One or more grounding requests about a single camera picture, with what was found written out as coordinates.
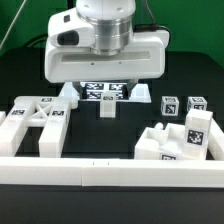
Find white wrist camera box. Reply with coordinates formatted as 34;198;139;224
48;8;95;47

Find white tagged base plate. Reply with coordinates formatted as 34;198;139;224
60;82;151;103

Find white U-shaped fence frame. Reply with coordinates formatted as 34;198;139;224
0;115;224;188

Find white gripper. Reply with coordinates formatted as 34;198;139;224
45;30;169;99

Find white chair seat panel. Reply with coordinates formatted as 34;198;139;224
133;122;210;161

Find white chair back frame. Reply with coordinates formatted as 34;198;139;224
0;96;78;158

